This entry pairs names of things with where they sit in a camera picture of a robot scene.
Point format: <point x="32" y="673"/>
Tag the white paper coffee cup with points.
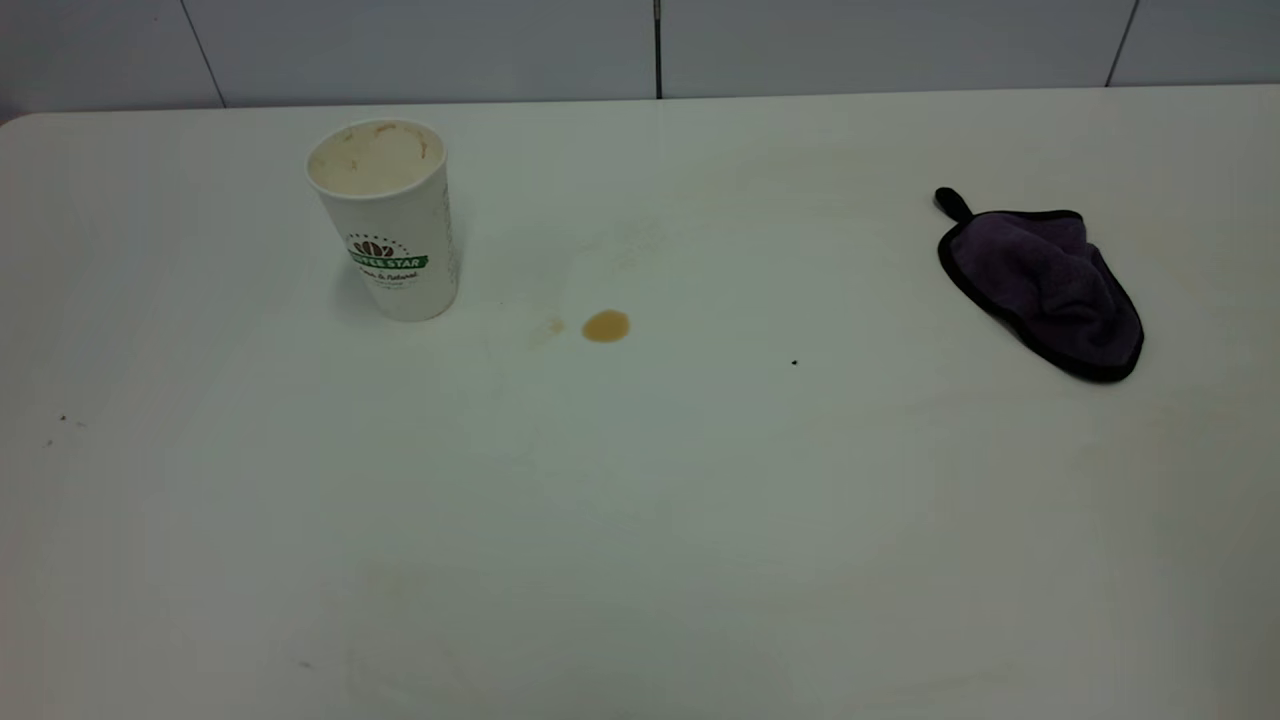
<point x="400" y="230"/>

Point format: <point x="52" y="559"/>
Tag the purple cloth with black trim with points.
<point x="1050" y="285"/>

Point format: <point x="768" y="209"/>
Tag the brown coffee spill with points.
<point x="605" y="326"/>

